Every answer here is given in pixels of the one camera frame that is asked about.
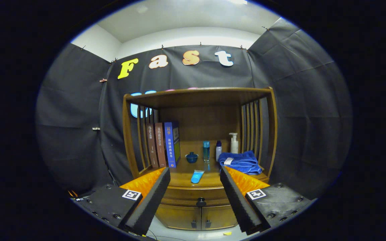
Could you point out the white pump bottle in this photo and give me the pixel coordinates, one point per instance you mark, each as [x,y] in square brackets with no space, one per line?
[234,146]

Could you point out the white bottle blue cap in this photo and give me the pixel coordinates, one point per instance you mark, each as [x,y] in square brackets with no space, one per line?
[218,152]

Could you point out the blue folded towel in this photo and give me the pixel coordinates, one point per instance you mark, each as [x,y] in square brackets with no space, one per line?
[243,162]

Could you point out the wooden cabinet door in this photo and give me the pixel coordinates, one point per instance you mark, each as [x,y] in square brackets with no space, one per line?
[178,217]
[218,217]

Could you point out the wooden countertop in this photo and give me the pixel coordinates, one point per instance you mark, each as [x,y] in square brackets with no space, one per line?
[179,175]

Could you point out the dark brown book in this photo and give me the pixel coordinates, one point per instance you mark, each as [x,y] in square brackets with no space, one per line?
[152,147]

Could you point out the blue squeeze tube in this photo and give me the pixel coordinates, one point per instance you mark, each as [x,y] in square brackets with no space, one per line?
[197,177]

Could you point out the blue lidded bowl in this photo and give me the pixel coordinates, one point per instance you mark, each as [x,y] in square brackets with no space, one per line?
[191,158]

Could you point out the blue book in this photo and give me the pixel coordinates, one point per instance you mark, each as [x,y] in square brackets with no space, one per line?
[170,145]

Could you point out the blue clear bottle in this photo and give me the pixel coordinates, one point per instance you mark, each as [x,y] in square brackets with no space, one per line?
[206,152]

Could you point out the wooden cabinet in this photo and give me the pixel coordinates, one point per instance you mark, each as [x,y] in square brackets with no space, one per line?
[203,124]

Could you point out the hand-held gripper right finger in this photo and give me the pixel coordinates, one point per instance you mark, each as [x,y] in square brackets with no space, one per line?
[238,204]

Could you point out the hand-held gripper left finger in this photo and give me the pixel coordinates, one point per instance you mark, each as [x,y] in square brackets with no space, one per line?
[149,204]

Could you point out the reddish brown book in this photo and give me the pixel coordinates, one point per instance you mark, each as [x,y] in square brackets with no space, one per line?
[160,145]

